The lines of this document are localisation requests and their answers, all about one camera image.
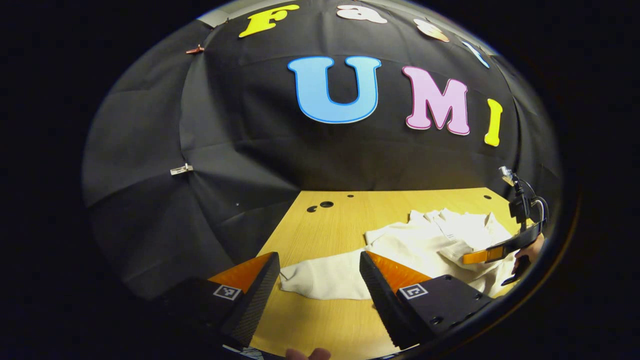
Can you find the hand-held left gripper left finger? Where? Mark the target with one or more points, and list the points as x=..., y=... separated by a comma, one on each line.
x=257, y=300

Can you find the silver backdrop clip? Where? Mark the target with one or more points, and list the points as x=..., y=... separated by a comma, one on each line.
x=181, y=170

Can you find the cream white sweatshirt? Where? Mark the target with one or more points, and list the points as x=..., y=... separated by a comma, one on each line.
x=425, y=245

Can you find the black backdrop cloth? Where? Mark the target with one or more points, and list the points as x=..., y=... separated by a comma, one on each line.
x=240, y=125

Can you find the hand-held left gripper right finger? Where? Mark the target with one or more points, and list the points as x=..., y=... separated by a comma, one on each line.
x=382, y=300

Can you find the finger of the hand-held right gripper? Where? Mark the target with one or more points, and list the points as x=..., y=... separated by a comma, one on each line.
x=519, y=272
x=500, y=251

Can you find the red backdrop clip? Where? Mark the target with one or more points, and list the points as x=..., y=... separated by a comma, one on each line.
x=195, y=49

